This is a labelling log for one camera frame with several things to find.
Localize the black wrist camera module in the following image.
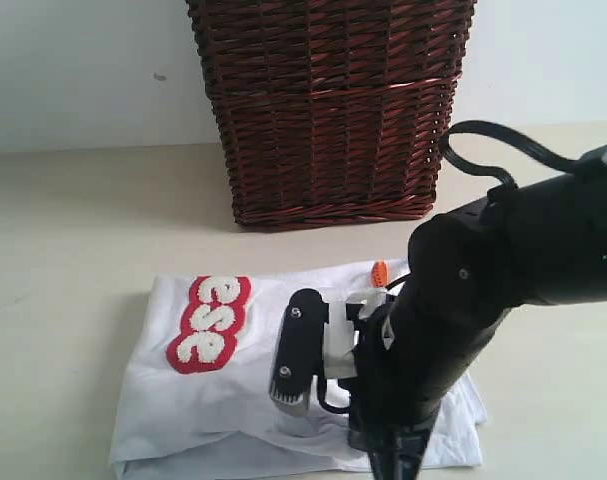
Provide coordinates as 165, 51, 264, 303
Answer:
269, 288, 328, 417

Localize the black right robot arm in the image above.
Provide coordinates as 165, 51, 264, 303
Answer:
349, 145, 607, 479

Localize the white t-shirt with red lettering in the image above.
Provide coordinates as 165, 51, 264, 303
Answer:
110, 257, 488, 480

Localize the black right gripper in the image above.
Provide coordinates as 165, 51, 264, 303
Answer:
348, 304, 441, 479

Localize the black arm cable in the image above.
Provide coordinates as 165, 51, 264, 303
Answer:
440, 119, 584, 189

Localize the dark brown wicker basket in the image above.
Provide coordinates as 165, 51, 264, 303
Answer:
187, 0, 475, 230

